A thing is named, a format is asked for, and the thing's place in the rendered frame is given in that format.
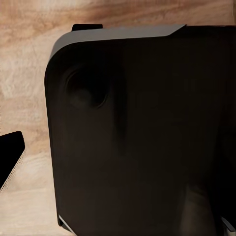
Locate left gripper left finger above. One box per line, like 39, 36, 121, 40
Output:
0, 131, 25, 189

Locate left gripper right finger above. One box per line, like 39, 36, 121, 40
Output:
221, 130, 236, 169

